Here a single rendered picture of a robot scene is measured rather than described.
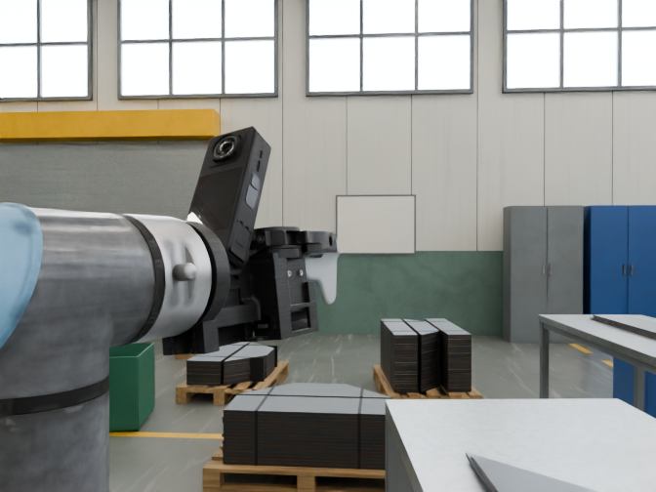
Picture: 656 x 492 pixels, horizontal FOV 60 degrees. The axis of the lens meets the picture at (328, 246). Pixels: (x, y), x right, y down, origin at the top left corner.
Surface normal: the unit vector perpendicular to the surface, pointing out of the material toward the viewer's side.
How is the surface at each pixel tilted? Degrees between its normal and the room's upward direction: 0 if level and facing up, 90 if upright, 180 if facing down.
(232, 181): 60
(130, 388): 90
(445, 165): 90
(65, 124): 90
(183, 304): 111
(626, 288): 90
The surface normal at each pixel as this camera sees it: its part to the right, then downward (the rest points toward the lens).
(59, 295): 0.85, 0.06
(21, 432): 0.44, 0.00
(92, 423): 0.96, 0.00
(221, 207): -0.45, -0.50
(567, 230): -0.07, 0.01
